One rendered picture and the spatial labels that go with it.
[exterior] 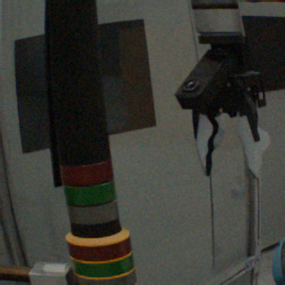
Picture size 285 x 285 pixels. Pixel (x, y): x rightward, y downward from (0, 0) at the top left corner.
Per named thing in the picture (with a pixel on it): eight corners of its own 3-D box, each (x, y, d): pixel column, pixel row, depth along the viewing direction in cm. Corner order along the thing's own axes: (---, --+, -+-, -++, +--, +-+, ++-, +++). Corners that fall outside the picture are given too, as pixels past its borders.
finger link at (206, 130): (225, 168, 108) (238, 113, 104) (203, 178, 103) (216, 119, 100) (210, 160, 109) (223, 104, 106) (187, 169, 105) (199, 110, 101)
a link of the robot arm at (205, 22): (223, 8, 93) (178, 10, 98) (228, 37, 93) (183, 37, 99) (248, 9, 98) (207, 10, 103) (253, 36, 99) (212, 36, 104)
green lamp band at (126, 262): (68, 277, 44) (63, 262, 44) (78, 258, 48) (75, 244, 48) (130, 277, 44) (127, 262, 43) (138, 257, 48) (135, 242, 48)
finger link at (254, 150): (284, 163, 99) (264, 106, 100) (267, 174, 95) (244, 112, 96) (271, 170, 102) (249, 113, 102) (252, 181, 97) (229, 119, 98)
